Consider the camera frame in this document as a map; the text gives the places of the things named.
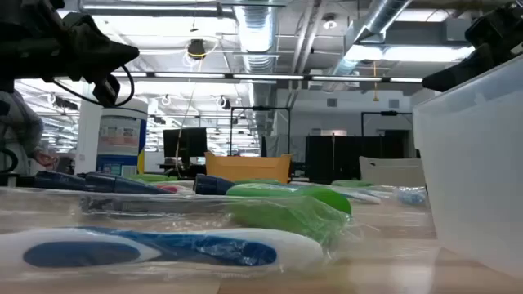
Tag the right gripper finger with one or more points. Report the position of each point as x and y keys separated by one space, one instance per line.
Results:
x=453 y=75

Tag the person's hand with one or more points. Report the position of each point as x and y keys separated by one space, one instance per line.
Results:
x=46 y=159

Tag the clear plastic container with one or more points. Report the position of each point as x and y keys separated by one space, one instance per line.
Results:
x=474 y=163

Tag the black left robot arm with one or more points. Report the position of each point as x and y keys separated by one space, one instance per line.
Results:
x=24 y=16

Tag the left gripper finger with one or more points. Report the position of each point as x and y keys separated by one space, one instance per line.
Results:
x=106 y=49

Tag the orange plastic bin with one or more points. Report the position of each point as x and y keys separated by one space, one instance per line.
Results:
x=247 y=167

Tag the grey plastic bin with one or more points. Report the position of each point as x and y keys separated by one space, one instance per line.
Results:
x=392 y=171

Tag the red white toothbrush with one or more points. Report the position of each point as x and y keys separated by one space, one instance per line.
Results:
x=169 y=188

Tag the white LED light bar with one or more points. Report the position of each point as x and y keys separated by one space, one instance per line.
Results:
x=265 y=77

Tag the green squeeze tube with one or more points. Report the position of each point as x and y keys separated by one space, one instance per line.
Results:
x=351 y=183
x=257 y=181
x=151 y=177
x=286 y=192

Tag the person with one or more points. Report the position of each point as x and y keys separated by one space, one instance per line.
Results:
x=20 y=126

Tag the silver ventilation duct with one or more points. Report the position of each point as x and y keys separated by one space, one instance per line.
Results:
x=255 y=36

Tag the blue white toothbrush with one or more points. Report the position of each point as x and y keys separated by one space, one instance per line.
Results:
x=410 y=198
x=361 y=197
x=204 y=249

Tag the black computer monitor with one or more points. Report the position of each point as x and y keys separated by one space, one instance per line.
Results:
x=184 y=143

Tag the black overhead camera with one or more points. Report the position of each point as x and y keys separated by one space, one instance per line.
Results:
x=197 y=48

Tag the white paper cup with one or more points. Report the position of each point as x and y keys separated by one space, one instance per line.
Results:
x=122 y=139

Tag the black metal frame station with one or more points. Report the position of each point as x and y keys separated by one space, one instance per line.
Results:
x=289 y=126

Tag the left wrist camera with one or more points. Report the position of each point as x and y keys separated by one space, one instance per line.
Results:
x=107 y=92

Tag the black cabinet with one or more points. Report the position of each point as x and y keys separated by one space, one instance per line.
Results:
x=339 y=157

